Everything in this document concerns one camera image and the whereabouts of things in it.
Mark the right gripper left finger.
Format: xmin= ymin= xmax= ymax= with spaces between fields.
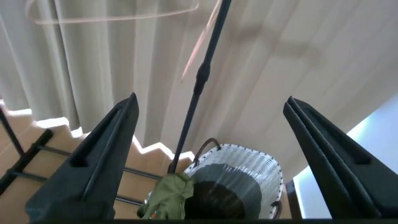
xmin=25 ymin=92 xmax=140 ymax=220

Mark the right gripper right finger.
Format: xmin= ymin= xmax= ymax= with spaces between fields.
xmin=282 ymin=95 xmax=398 ymax=218

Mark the white laundry basket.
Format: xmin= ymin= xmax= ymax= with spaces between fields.
xmin=183 ymin=138 xmax=284 ymax=220

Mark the green garment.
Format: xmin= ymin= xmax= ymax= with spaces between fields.
xmin=136 ymin=172 xmax=195 ymax=220

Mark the black clothes rack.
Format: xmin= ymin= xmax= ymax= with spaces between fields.
xmin=0 ymin=0 xmax=233 ymax=207

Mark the beige curtain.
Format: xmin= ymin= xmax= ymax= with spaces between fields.
xmin=0 ymin=0 xmax=398 ymax=184

